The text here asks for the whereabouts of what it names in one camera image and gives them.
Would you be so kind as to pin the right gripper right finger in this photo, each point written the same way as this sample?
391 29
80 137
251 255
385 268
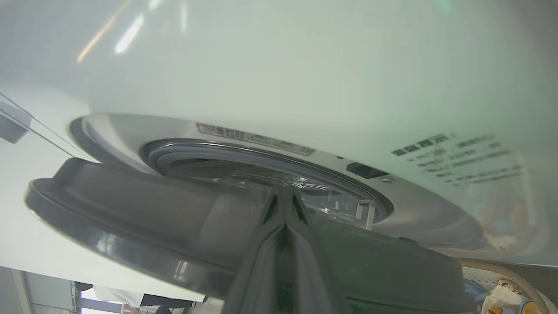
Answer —
316 279

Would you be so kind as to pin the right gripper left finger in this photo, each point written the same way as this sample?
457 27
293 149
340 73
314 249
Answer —
259 270

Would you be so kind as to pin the dark grey washing machine door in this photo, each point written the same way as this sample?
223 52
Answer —
130 205

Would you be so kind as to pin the blue cartoon print garment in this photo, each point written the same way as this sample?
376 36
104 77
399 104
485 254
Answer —
475 292

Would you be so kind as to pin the cream cartoon print garment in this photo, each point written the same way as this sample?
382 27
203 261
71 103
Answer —
505 300

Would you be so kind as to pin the cream perforated laundry basket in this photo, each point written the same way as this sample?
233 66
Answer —
505 271

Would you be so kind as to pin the white front-load washing machine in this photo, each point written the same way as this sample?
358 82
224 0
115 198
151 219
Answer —
279 78

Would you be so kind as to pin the person in white shirt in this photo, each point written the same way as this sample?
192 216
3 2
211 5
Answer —
117 296

